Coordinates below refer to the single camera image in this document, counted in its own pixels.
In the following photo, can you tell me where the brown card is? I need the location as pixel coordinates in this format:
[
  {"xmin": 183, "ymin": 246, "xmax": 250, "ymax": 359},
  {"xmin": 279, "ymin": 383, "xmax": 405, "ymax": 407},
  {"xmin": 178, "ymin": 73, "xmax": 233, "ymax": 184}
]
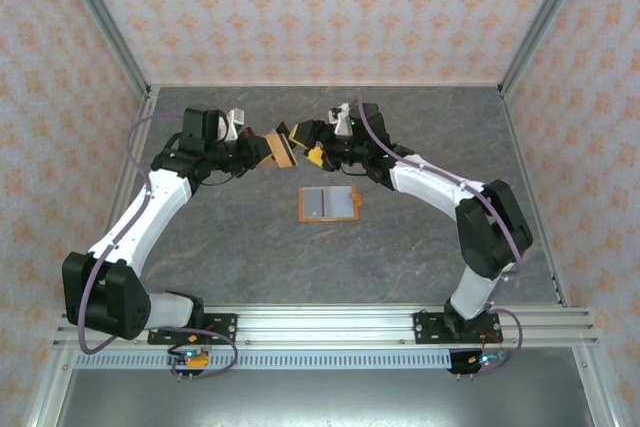
[{"xmin": 264, "ymin": 131, "xmax": 300, "ymax": 169}]

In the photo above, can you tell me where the grey card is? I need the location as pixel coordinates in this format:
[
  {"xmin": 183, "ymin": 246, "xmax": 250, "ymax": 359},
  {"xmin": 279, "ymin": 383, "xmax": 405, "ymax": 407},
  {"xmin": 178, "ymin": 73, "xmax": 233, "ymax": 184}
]
[
  {"xmin": 304, "ymin": 188, "xmax": 330, "ymax": 219},
  {"xmin": 328, "ymin": 187, "xmax": 355, "ymax": 218}
]

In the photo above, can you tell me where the orange card holder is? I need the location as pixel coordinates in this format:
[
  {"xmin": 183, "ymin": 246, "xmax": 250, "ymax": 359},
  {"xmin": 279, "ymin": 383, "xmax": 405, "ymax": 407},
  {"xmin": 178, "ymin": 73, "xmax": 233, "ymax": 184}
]
[{"xmin": 297, "ymin": 184, "xmax": 363, "ymax": 224}]

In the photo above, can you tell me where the aluminium base beam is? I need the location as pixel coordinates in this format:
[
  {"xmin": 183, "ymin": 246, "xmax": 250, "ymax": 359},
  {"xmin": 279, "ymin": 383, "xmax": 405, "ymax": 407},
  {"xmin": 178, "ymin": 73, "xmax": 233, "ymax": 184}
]
[{"xmin": 52, "ymin": 304, "xmax": 601, "ymax": 348}]

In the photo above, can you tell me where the controller board with orange plug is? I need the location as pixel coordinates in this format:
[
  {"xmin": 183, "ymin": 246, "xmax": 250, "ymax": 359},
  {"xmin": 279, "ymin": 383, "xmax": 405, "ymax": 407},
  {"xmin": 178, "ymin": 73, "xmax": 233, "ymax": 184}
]
[{"xmin": 168, "ymin": 346, "xmax": 212, "ymax": 372}]

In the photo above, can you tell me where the grey metal sheet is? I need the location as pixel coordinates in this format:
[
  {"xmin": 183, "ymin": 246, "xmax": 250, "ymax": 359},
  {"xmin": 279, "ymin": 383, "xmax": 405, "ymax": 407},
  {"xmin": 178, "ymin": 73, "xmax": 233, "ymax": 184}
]
[{"xmin": 54, "ymin": 369, "xmax": 597, "ymax": 427}]

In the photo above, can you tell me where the controller board with blue part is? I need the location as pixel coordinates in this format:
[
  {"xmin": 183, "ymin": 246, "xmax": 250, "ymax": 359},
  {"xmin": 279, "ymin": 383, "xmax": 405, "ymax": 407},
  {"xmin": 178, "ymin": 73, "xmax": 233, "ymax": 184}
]
[{"xmin": 451, "ymin": 349, "xmax": 509, "ymax": 376}]

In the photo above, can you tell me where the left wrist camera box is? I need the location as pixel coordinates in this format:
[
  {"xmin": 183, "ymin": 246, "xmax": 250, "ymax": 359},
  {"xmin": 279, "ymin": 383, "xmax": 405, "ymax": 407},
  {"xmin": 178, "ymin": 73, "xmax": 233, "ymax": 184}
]
[{"xmin": 225, "ymin": 107, "xmax": 247, "ymax": 142}]

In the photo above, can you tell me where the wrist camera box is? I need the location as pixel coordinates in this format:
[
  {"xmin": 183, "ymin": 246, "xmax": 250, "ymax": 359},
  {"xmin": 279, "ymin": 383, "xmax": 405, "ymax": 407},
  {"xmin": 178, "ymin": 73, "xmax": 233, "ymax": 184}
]
[
  {"xmin": 225, "ymin": 107, "xmax": 247, "ymax": 142},
  {"xmin": 328, "ymin": 103, "xmax": 354, "ymax": 138}
]

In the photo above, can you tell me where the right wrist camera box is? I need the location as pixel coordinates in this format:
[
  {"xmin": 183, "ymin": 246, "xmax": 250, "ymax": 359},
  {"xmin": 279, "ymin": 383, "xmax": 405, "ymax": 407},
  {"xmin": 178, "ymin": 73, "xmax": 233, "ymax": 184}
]
[{"xmin": 328, "ymin": 103, "xmax": 354, "ymax": 138}]

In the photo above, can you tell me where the aluminium side rail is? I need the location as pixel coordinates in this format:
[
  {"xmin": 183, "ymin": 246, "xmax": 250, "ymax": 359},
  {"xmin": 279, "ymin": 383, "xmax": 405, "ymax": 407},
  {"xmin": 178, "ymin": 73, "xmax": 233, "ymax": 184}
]
[
  {"xmin": 79, "ymin": 86, "xmax": 161, "ymax": 309},
  {"xmin": 499, "ymin": 89, "xmax": 572, "ymax": 308}
]

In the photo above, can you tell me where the aluminium corner post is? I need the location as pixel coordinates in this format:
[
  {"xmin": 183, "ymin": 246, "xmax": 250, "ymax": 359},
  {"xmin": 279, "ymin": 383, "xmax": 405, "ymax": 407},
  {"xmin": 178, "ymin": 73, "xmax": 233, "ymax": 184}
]
[
  {"xmin": 498, "ymin": 0, "xmax": 596, "ymax": 98},
  {"xmin": 52, "ymin": 0, "xmax": 154, "ymax": 98}
]

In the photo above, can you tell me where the grey slotted cable duct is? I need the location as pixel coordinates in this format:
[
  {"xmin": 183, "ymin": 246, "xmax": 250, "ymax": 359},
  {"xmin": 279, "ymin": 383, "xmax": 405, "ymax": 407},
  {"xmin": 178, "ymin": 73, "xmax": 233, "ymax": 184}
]
[{"xmin": 74, "ymin": 350, "xmax": 454, "ymax": 371}]

